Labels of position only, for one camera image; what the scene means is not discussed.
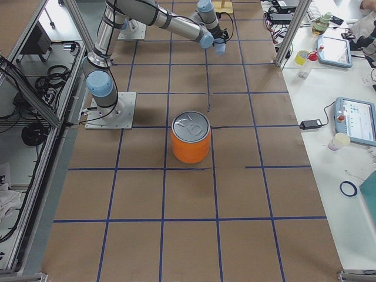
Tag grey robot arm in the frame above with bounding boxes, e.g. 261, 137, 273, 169
82, 1, 240, 127
191, 0, 222, 39

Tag wooden cup rack stand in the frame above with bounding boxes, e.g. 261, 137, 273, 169
212, 0, 233, 14

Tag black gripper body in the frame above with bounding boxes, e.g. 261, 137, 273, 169
213, 28, 229, 41

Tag white crumpled cloth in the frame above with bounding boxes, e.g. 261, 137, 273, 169
0, 163, 23, 229

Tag orange can with silver lid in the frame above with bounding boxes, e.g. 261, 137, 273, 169
171, 111, 211, 164

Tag light blue plastic cup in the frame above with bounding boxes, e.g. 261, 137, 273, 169
213, 42, 226, 56

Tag aluminium frame post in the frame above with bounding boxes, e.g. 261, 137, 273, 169
274, 0, 311, 67

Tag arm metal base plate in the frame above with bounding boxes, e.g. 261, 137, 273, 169
85, 92, 137, 130
117, 19, 146, 41

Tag black power adapter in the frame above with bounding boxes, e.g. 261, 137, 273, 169
299, 119, 323, 130

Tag yellow tape roll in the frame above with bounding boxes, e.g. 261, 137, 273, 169
294, 50, 310, 66

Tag blue tape ring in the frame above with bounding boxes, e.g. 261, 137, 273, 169
340, 181, 358, 197

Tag blue teach pendant tablet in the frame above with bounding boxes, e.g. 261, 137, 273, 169
316, 36, 353, 68

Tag red cap squeeze bottle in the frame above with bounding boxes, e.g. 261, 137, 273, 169
298, 50, 320, 79

